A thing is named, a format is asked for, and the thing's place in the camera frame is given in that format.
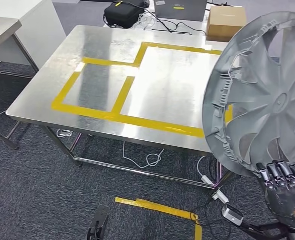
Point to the small stainless steel table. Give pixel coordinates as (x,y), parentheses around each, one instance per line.
(2,30)

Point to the white table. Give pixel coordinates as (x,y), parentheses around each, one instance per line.
(200,28)

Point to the white power adapter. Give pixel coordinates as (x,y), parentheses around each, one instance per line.
(64,134)

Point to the stainless steel workbench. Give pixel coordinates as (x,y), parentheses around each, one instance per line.
(100,43)

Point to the grey equipment case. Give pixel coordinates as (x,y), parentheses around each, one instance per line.
(179,11)

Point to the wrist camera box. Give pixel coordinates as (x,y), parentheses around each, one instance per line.
(98,222)
(234,215)

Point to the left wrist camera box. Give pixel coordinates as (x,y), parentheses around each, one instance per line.
(98,222)

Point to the white power strip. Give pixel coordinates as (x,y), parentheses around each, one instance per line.
(221,197)

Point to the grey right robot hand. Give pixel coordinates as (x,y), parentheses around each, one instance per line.
(284,198)

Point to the black bag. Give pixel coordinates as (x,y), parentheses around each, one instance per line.
(123,15)

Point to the brown cardboard box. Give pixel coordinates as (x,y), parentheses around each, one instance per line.
(225,23)

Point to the grey plastic hubcap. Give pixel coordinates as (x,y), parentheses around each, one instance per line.
(262,99)

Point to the white cabinet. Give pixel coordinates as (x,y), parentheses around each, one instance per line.
(41,33)

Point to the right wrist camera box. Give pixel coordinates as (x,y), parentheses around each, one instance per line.
(234,215)

